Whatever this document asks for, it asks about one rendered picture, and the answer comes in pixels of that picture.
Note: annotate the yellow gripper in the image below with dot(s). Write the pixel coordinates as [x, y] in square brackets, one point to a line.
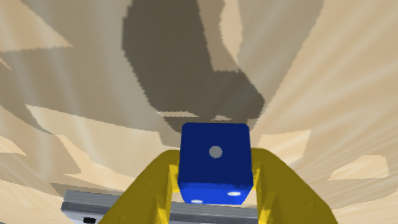
[282, 196]

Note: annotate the blue die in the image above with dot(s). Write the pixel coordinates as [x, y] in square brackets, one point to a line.
[215, 164]

